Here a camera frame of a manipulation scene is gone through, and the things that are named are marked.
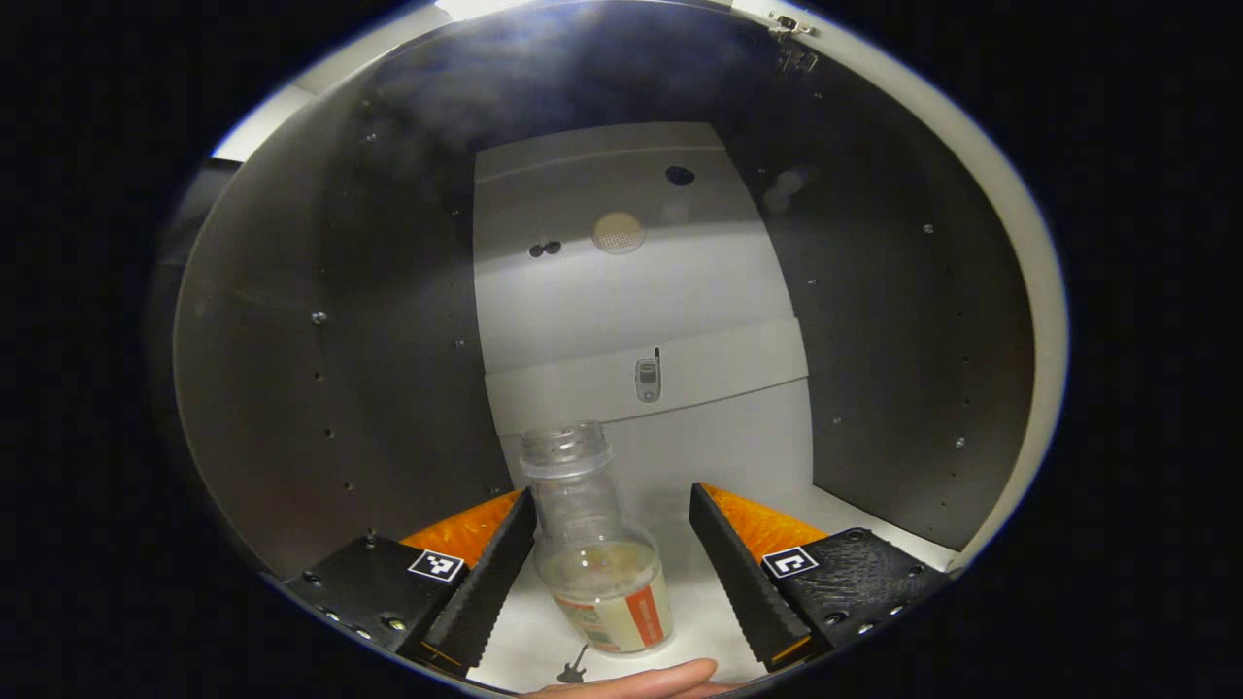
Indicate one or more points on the clear glass bottle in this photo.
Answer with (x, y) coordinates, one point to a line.
(602, 582)

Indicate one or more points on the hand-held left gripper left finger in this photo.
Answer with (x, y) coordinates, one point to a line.
(486, 592)

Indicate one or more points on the metal cabinet hinge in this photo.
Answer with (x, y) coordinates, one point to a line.
(789, 24)

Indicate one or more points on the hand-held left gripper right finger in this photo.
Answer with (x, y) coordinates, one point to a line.
(738, 582)

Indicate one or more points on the dark grey cabinet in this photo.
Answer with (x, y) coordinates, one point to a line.
(340, 340)

